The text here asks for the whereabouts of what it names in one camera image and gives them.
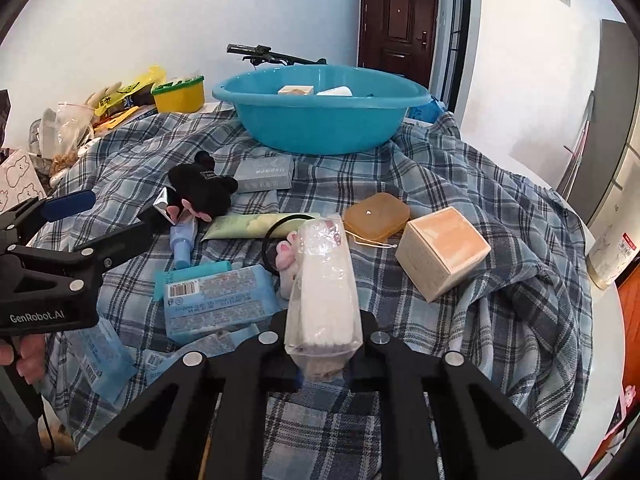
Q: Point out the blue bag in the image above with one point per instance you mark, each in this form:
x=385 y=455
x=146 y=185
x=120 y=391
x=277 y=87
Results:
x=425 y=110

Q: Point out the beige plush rabbit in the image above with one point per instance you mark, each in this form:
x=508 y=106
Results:
x=100 y=95

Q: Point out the blue plastic basin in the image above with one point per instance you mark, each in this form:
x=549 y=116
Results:
x=320 y=130

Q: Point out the white round desktop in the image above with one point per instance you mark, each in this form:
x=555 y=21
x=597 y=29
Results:
x=607 y=340

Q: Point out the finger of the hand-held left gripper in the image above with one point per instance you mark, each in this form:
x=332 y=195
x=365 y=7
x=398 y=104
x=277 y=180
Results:
x=125 y=242
x=70 y=205

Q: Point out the light blue mask pack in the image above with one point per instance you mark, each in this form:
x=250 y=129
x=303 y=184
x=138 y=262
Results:
x=100 y=360
x=210 y=345

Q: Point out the orange snack packet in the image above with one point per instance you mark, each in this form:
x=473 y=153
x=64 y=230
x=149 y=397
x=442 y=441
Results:
x=117 y=120

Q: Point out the small blue bottle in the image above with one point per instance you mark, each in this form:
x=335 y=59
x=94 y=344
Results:
x=181 y=242

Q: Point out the grey flat box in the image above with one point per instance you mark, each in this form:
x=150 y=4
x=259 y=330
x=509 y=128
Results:
x=262 y=172

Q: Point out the clear packet of cotton pads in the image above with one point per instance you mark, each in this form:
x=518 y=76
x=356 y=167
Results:
x=325 y=300

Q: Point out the black framed glass door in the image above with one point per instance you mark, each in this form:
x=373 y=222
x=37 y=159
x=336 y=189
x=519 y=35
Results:
x=457 y=35

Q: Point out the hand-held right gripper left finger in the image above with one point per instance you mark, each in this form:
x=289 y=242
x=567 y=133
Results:
x=250 y=360

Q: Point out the pale green tube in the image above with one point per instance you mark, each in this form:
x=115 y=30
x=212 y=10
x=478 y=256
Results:
x=240 y=225

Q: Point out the bear print tissue pack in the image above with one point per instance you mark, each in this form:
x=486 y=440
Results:
x=17 y=180

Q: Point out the person's left hand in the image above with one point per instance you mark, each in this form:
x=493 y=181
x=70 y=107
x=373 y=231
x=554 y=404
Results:
x=30 y=360

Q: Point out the blue plaid cloth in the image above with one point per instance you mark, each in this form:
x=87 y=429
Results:
x=475 y=335

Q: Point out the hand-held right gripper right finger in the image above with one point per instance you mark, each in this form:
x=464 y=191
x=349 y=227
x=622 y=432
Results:
x=400 y=365

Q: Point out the white box pink figure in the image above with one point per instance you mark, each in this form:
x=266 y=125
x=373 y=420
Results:
x=627 y=400

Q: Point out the clear bag of nuts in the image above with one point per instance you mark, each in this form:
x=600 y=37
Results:
x=65 y=130

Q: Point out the black hair band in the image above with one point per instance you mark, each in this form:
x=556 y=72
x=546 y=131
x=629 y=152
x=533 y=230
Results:
x=265 y=252

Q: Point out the black plush toy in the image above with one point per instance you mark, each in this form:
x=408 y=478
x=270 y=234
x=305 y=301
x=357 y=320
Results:
x=200 y=185

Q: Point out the amber plastic case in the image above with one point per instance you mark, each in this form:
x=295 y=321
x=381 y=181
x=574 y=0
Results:
x=375 y=215

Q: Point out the yellow plastic bag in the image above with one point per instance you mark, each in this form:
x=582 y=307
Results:
x=135 y=82

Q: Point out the gold refrigerator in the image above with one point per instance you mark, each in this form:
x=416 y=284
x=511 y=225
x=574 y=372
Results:
x=610 y=135

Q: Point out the orange chair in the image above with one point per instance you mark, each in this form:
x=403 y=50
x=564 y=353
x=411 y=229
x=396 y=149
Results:
x=631 y=320

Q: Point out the white pink plush toy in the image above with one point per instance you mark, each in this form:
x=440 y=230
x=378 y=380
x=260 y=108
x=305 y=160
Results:
x=286 y=255

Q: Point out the floral white thermos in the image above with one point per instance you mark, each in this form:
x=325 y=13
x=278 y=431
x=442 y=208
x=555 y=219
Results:
x=610 y=250

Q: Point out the blue wet wipes pack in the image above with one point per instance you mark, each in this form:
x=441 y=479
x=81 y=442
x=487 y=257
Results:
x=220 y=295

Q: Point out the peach cube box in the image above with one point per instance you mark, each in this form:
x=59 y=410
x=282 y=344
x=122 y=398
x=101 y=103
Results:
x=440 y=255

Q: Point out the brown entrance door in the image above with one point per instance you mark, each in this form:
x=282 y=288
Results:
x=395 y=25

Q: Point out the yellow container green lid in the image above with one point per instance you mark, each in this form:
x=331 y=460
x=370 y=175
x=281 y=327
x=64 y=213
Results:
x=180 y=97

